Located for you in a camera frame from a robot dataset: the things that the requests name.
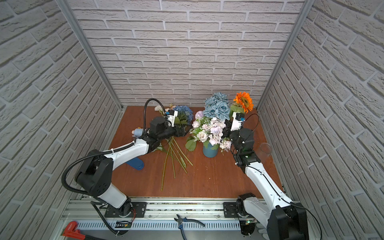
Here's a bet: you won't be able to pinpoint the pink white mixed bouquet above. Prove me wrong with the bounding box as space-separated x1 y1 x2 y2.
185 111 232 152

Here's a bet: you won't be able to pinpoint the teal ceramic vase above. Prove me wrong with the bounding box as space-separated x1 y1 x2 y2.
203 141 219 158

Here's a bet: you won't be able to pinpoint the light blue rose bouquet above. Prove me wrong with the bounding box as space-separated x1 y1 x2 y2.
203 92 230 121

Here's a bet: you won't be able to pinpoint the orange gerbera flower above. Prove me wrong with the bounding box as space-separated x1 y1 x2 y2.
230 92 254 120

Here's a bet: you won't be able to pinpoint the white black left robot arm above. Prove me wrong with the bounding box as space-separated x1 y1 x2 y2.
75 116 190 209

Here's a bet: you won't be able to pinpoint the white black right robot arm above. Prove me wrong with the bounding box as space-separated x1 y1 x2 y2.
230 128 310 240

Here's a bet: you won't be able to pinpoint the dark blue lying vase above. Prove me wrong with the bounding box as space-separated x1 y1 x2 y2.
126 158 145 171

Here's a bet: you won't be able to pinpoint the clear glass vase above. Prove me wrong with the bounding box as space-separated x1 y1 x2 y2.
256 143 273 164

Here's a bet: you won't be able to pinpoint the dark blue hydrangea flower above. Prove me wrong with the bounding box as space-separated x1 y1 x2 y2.
173 106 194 124

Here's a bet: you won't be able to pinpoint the cream white flower stem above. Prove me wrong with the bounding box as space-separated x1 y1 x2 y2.
155 105 163 112

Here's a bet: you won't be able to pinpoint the light blue small bottle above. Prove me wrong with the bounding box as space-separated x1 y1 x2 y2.
132 128 144 139

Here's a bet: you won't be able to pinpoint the white blue work glove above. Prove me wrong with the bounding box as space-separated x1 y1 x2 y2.
256 223 270 240

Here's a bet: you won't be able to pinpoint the red clamp tool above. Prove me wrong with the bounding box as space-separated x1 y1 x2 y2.
62 221 104 240

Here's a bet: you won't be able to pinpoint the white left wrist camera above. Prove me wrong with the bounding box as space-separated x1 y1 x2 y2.
165 109 178 127

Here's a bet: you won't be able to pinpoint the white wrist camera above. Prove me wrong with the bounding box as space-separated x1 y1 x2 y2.
231 112 245 132
165 109 178 127

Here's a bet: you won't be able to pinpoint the black corrugated cable conduit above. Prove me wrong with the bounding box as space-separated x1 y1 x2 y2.
61 98 166 196

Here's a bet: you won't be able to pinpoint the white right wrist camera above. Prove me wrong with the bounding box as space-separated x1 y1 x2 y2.
231 112 245 132

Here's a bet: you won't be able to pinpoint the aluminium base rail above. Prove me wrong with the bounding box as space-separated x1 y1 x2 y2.
50 196 319 240

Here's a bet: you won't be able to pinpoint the blue handled pliers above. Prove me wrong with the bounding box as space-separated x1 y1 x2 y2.
173 213 206 240

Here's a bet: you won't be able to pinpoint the aluminium left corner post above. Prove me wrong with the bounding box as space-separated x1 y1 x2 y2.
56 0 124 111

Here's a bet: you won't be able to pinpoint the aluminium corner post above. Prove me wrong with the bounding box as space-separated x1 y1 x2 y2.
56 0 124 111
257 0 315 111

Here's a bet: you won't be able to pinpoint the aluminium right corner post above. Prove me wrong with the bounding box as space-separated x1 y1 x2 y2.
257 0 315 111

